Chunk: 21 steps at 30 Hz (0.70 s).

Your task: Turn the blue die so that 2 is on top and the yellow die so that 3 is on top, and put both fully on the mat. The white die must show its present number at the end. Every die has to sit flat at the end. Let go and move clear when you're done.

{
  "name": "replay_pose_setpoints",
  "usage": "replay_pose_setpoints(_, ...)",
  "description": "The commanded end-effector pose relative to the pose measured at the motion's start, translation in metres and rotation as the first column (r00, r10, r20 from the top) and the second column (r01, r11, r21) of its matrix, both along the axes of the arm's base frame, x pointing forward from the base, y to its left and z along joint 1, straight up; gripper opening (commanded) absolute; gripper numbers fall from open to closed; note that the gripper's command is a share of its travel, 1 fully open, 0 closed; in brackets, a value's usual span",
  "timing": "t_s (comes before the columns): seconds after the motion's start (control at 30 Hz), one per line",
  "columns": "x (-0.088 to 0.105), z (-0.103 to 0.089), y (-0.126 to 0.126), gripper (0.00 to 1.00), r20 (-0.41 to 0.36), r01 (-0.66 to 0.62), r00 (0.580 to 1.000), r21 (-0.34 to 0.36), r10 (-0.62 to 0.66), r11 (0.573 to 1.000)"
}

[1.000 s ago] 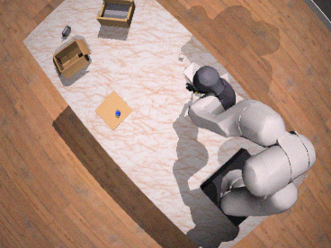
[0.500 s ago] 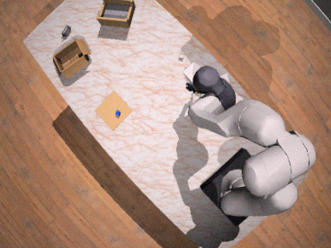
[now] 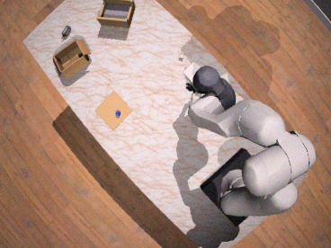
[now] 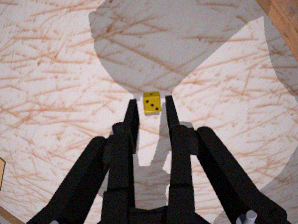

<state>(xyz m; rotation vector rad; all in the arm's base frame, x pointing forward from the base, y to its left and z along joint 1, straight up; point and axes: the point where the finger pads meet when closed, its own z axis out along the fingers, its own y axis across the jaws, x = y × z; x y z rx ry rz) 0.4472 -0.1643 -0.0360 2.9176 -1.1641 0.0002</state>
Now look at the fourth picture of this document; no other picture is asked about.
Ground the yellow die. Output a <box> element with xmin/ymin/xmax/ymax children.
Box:
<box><xmin>143</xmin><ymin>91</ymin><xmax>161</xmax><ymax>113</ymax></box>

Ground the tan square mat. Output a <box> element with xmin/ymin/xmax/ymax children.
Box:
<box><xmin>0</xmin><ymin>157</ymin><xmax>6</xmax><ymax>190</ymax></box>

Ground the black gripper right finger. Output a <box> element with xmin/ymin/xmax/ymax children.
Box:
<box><xmin>165</xmin><ymin>95</ymin><xmax>287</xmax><ymax>224</ymax></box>

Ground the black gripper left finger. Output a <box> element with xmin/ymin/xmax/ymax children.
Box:
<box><xmin>26</xmin><ymin>99</ymin><xmax>140</xmax><ymax>224</ymax></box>

